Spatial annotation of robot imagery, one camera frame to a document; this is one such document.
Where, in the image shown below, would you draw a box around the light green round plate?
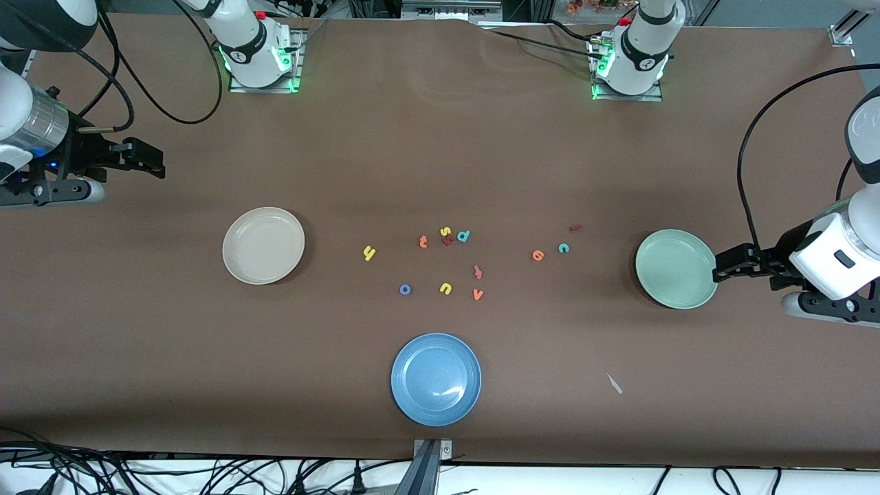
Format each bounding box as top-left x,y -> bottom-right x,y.
635,229 -> 720,310

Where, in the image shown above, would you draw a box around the beige round plate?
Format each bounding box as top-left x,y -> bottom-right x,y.
222,207 -> 306,285

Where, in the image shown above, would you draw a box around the brown table cover mat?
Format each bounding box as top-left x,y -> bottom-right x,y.
0,10 -> 880,470

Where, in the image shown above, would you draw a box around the orange decorative items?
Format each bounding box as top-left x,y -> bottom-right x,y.
565,0 -> 622,16

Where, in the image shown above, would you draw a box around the blue round plate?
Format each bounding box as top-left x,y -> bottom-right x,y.
390,333 -> 482,427

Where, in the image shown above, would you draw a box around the silver metal equipment rack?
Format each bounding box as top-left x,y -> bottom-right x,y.
401,0 -> 504,21

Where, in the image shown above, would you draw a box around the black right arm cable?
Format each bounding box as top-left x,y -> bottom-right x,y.
72,0 -> 224,133

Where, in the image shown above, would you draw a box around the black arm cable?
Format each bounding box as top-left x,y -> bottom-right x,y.
72,0 -> 224,133
737,63 -> 880,252

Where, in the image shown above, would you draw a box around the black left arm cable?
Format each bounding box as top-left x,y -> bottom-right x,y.
737,63 -> 880,252

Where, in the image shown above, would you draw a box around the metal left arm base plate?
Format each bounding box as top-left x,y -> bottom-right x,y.
590,34 -> 664,102

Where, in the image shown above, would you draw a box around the grey camera stand bracket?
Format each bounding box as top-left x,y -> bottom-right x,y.
395,438 -> 454,495

